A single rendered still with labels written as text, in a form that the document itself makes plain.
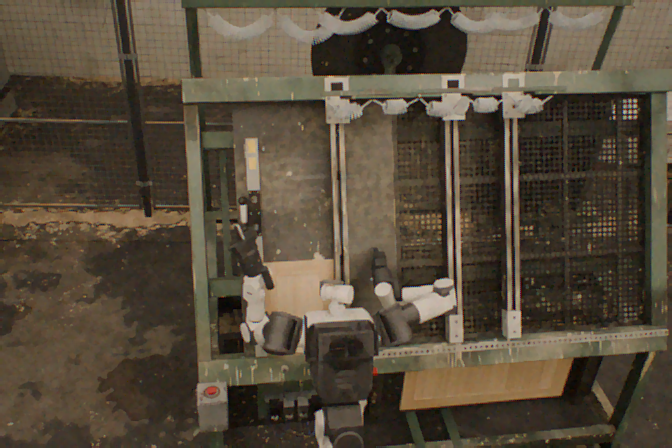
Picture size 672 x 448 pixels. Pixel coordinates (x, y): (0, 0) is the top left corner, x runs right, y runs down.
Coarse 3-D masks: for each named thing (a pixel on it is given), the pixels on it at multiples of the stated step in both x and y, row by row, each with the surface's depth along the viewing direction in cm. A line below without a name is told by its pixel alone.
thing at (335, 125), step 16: (336, 80) 296; (336, 96) 296; (336, 112) 291; (336, 128) 302; (336, 144) 305; (336, 160) 303; (336, 176) 303; (336, 192) 303; (336, 208) 304; (336, 224) 304; (336, 240) 305; (336, 256) 305; (336, 272) 306
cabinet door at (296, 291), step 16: (272, 272) 307; (288, 272) 308; (304, 272) 309; (320, 272) 310; (288, 288) 309; (304, 288) 310; (272, 304) 308; (288, 304) 309; (304, 304) 311; (320, 304) 312
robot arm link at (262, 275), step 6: (264, 264) 275; (258, 270) 266; (264, 270) 266; (270, 270) 275; (246, 276) 271; (252, 276) 268; (258, 276) 268; (264, 276) 267; (270, 276) 268; (258, 282) 268; (264, 282) 269; (270, 282) 269; (270, 288) 270
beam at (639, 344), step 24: (504, 336) 326; (528, 336) 325; (552, 336) 326; (600, 336) 330; (216, 360) 304; (240, 360) 305; (264, 360) 306; (288, 360) 308; (384, 360) 315; (408, 360) 316; (432, 360) 318; (456, 360) 320; (480, 360) 322; (504, 360) 323; (528, 360) 325; (240, 384) 306
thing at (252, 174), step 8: (256, 144) 300; (248, 152) 299; (256, 152) 300; (248, 160) 300; (256, 160) 300; (248, 168) 300; (256, 168) 302; (248, 176) 300; (256, 176) 301; (248, 184) 300; (256, 184) 301; (256, 240) 303; (264, 304) 305; (256, 352) 307; (264, 352) 307
